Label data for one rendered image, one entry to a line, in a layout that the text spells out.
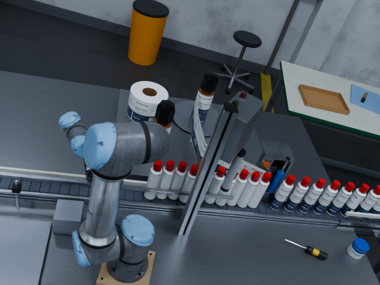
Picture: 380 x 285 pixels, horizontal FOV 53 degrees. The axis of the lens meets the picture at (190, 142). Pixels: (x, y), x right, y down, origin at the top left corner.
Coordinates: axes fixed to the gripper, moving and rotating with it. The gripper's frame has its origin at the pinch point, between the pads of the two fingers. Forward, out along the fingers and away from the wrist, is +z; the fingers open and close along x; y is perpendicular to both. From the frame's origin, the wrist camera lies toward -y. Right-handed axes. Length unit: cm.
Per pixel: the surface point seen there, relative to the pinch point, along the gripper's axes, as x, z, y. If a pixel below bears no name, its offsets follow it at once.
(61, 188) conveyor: 18.5, -4.4, -0.8
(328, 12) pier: -181, 99, 262
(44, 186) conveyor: 24.3, -7.7, -0.7
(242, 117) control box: -60, -28, -15
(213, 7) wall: -69, 76, 304
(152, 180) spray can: -19.0, 3.0, -2.6
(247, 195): -55, 28, -2
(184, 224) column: -26.7, 18.4, -16.3
